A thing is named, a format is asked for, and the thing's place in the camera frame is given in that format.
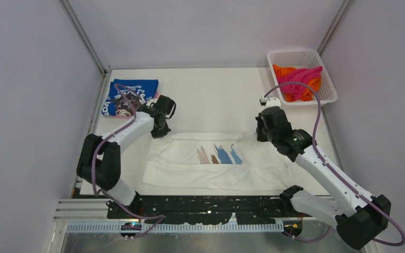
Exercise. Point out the white plastic basket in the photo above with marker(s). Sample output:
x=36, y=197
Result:
x=304, y=72

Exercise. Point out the folded blue printed t-shirt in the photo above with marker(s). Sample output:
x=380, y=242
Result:
x=148, y=87

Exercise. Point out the orange t-shirt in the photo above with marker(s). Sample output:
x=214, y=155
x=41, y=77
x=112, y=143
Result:
x=312, y=89

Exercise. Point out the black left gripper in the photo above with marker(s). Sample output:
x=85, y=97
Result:
x=158, y=134

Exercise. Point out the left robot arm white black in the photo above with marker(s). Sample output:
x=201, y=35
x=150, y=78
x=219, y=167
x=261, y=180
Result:
x=100, y=159

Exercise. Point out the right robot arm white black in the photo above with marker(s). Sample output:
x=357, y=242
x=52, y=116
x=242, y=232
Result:
x=356, y=214

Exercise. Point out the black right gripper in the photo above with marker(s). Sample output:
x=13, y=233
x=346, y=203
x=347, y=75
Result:
x=260, y=136

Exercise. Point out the magenta t-shirt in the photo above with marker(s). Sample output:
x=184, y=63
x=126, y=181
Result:
x=297, y=82

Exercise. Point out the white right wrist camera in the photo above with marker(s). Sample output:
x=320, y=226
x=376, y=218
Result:
x=270, y=102

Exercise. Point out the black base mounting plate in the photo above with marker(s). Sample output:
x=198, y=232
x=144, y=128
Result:
x=212, y=210

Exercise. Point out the white slotted cable duct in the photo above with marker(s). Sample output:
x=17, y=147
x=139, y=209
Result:
x=139, y=227

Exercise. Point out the white printed t-shirt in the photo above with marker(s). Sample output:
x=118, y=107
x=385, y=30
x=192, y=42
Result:
x=217, y=161

